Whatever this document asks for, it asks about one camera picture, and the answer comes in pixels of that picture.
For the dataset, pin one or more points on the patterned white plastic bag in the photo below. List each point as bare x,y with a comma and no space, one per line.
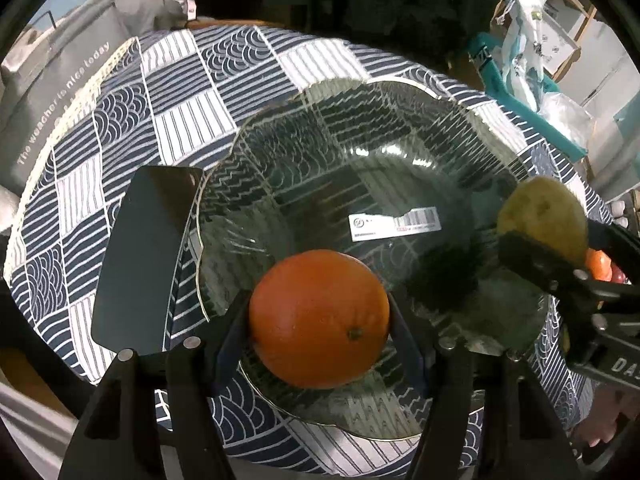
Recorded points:
525,45

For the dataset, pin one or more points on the black smartphone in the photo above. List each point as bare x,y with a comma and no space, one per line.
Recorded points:
140,260

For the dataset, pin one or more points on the clear plastic bag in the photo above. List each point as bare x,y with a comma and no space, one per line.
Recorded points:
567,120

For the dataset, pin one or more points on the grey fabric bag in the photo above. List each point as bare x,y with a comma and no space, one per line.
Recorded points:
50,85

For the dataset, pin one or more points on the orange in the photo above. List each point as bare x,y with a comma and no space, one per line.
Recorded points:
310,310

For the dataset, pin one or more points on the grey garment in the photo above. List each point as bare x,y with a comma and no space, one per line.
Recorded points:
150,5

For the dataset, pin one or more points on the small orange-red plum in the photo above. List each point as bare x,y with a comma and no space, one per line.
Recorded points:
599,265

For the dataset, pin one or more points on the dark hanging clothing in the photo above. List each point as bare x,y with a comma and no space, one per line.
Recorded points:
380,5

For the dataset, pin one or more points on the white cloth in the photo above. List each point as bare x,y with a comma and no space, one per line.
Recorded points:
7,207

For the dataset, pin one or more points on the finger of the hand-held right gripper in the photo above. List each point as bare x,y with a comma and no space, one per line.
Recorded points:
617,242
545,270

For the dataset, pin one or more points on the person's right hand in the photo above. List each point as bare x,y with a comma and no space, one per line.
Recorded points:
600,430

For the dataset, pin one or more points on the clear glass bowl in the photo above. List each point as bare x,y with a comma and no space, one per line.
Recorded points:
350,160

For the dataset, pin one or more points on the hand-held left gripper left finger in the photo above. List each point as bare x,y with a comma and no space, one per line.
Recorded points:
232,340

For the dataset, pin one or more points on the teal box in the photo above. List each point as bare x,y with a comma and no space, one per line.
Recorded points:
505,85

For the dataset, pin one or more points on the brown cardboard box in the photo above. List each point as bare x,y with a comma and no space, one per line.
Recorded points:
230,22

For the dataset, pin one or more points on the blue white patterned tablecloth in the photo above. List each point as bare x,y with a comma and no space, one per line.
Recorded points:
175,85

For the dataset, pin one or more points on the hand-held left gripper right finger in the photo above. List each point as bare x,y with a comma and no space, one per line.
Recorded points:
405,345

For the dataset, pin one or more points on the small red apple on table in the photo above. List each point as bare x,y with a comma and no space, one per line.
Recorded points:
619,275

